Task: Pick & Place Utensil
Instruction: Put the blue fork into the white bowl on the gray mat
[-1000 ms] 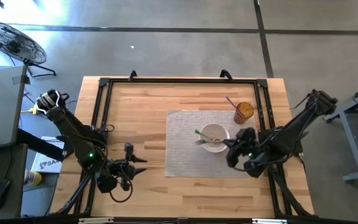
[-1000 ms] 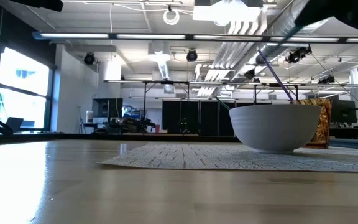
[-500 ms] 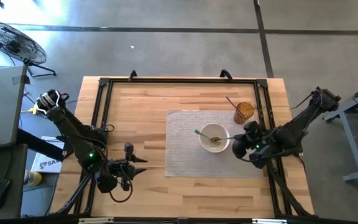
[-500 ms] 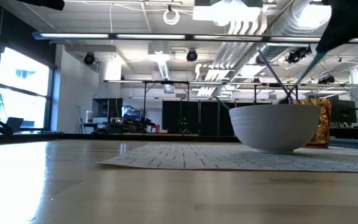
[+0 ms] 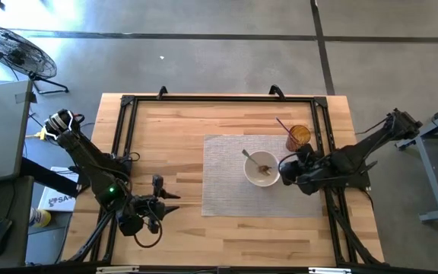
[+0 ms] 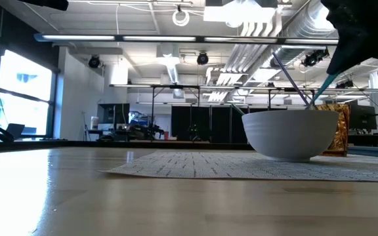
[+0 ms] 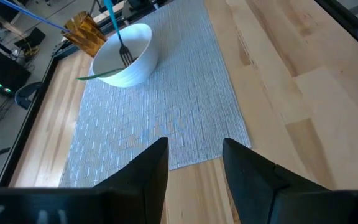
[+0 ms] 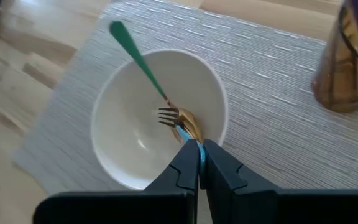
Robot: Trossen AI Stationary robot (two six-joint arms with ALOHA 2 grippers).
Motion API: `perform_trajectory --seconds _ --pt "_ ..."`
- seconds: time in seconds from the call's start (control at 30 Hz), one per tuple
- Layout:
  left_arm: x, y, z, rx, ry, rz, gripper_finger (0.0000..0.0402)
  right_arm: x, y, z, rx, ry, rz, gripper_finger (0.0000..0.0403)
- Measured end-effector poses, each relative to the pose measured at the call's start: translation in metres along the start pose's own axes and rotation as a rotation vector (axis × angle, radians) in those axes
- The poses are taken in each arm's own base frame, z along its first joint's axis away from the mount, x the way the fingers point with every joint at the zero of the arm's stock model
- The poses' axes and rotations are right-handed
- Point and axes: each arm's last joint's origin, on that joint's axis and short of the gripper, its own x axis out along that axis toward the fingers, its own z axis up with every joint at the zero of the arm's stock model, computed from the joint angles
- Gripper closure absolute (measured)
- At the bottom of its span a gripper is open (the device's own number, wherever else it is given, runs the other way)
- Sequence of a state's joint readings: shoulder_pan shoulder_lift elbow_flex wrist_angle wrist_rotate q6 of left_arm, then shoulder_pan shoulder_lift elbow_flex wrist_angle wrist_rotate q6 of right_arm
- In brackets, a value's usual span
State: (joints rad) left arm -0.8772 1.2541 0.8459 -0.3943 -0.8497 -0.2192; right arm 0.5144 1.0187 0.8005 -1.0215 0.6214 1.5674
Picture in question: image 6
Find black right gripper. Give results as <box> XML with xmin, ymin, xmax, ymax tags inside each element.
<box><xmin>320</xmin><ymin>0</ymin><xmax>378</xmax><ymax>76</ymax></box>

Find fork with teal handle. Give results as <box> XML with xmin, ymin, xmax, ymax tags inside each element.
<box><xmin>306</xmin><ymin>72</ymin><xmax>340</xmax><ymax>111</ymax></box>

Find amber glass tumbler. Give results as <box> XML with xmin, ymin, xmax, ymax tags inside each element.
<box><xmin>316</xmin><ymin>104</ymin><xmax>351</xmax><ymax>157</ymax></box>

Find white ceramic bowl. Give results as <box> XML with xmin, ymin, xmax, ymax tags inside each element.
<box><xmin>241</xmin><ymin>109</ymin><xmax>340</xmax><ymax>163</ymax></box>

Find black monitor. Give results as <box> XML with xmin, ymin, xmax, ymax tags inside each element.
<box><xmin>349</xmin><ymin>104</ymin><xmax>377</xmax><ymax>131</ymax></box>
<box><xmin>97</xmin><ymin>103</ymin><xmax>131</xmax><ymax>125</ymax></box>

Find black partition panels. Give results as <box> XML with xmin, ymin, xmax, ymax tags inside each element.
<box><xmin>171</xmin><ymin>105</ymin><xmax>252</xmax><ymax>144</ymax></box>

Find long linear ceiling light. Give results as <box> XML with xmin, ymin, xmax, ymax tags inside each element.
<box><xmin>33</xmin><ymin>32</ymin><xmax>340</xmax><ymax>45</ymax></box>

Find grey woven placemat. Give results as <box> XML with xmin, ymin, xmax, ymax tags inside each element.
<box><xmin>99</xmin><ymin>150</ymin><xmax>378</xmax><ymax>183</ymax></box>

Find dark open laptop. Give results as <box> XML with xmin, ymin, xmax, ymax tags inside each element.
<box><xmin>6</xmin><ymin>123</ymin><xmax>26</xmax><ymax>140</ymax></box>

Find black ceiling spot camera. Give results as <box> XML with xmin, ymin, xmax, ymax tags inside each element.
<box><xmin>196</xmin><ymin>51</ymin><xmax>209</xmax><ymax>66</ymax></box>
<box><xmin>89</xmin><ymin>54</ymin><xmax>103</xmax><ymax>69</ymax></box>
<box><xmin>302</xmin><ymin>49</ymin><xmax>329</xmax><ymax>68</ymax></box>

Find silver air duct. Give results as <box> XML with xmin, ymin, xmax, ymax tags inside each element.
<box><xmin>269</xmin><ymin>0</ymin><xmax>339</xmax><ymax>68</ymax></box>

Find black background rig frame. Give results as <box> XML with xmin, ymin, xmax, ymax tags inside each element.
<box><xmin>151</xmin><ymin>84</ymin><xmax>200</xmax><ymax>125</ymax></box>
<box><xmin>267</xmin><ymin>87</ymin><xmax>316</xmax><ymax>111</ymax></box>

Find white coiled ceiling cable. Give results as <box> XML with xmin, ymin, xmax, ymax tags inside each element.
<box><xmin>171</xmin><ymin>9</ymin><xmax>190</xmax><ymax>27</ymax></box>

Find black aluminium table frame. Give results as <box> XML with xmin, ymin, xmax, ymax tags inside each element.
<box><xmin>0</xmin><ymin>140</ymin><xmax>255</xmax><ymax>151</ymax></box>

